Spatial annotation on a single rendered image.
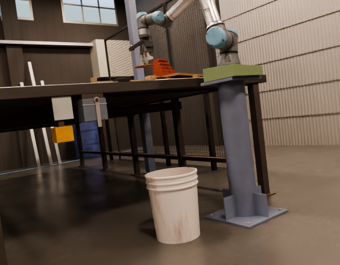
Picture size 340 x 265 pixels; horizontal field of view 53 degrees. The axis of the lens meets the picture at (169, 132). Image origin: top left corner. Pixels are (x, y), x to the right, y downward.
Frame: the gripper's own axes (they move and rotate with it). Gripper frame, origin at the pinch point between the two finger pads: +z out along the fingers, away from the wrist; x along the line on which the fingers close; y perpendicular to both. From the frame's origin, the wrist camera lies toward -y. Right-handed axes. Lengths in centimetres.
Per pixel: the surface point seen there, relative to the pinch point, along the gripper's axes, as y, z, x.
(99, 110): -41, 28, -40
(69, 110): -56, 27, -41
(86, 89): -46, 16, -39
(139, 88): -14.7, 17.7, -32.0
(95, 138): 36, 72, 503
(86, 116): -48, 31, -42
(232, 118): 38, 41, -44
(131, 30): 49, -71, 187
